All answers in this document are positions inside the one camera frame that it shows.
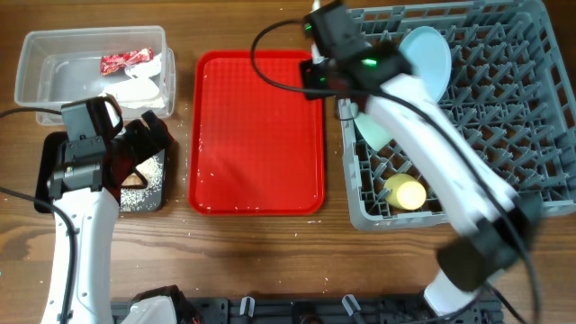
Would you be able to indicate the white rice pile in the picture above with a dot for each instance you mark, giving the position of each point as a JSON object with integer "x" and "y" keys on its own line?
{"x": 151, "y": 198}

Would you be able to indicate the black waste tray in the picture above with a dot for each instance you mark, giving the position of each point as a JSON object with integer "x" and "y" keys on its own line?
{"x": 48, "y": 162}

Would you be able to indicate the brown carrot piece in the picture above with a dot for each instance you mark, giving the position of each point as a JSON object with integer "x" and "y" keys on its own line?
{"x": 135, "y": 181}

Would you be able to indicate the grey dishwasher rack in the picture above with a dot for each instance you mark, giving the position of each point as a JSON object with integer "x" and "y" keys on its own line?
{"x": 508, "y": 94}

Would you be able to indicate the red serving tray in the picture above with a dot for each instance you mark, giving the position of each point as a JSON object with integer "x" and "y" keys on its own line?
{"x": 255, "y": 148}

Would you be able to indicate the large light blue plate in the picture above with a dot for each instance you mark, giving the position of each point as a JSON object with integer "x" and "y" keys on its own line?
{"x": 429, "y": 53}

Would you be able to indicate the red snack wrapper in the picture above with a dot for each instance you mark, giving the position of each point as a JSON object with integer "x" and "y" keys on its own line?
{"x": 112, "y": 63}

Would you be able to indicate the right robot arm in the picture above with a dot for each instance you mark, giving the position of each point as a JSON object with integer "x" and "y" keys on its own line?
{"x": 496, "y": 225}

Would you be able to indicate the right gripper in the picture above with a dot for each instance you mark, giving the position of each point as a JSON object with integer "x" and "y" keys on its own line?
{"x": 310, "y": 73}

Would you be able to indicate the yellow plastic cup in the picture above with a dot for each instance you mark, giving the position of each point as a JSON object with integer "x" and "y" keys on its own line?
{"x": 405, "y": 193}

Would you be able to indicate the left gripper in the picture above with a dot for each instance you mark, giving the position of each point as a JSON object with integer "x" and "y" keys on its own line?
{"x": 148, "y": 146}

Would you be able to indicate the clear plastic waste bin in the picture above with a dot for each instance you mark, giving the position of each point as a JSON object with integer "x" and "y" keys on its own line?
{"x": 63, "y": 66}

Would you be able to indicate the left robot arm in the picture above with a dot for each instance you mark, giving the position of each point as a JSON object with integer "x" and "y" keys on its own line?
{"x": 84, "y": 190}

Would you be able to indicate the white napkin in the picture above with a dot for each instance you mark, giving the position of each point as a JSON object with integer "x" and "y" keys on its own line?
{"x": 139, "y": 90}

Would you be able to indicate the green bowl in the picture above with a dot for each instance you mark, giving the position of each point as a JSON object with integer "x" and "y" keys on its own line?
{"x": 375, "y": 136}

